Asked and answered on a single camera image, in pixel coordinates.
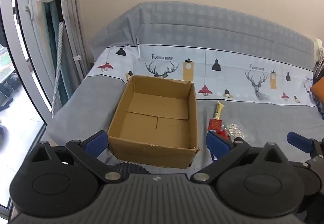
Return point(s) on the clear bag of candies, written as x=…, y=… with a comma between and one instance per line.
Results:
x=235, y=130

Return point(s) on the orange and black bag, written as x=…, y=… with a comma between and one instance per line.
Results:
x=318, y=92

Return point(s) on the cardboard box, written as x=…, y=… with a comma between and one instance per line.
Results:
x=157, y=125

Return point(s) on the yellow snack packet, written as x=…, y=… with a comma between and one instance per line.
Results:
x=218, y=110

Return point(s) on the red snack packet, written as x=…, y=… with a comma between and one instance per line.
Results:
x=215, y=124

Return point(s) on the white window frame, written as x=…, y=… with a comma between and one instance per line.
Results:
x=27, y=44

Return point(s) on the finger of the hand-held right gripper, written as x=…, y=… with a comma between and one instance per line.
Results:
x=300, y=141

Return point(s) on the black garment steamer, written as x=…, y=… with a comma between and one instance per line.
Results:
x=57, y=6

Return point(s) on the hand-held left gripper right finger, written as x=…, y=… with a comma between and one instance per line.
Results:
x=218, y=143

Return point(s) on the dark sneaker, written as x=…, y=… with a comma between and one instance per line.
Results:
x=5, y=103
x=12, y=81

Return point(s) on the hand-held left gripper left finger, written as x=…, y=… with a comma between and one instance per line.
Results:
x=95, y=142

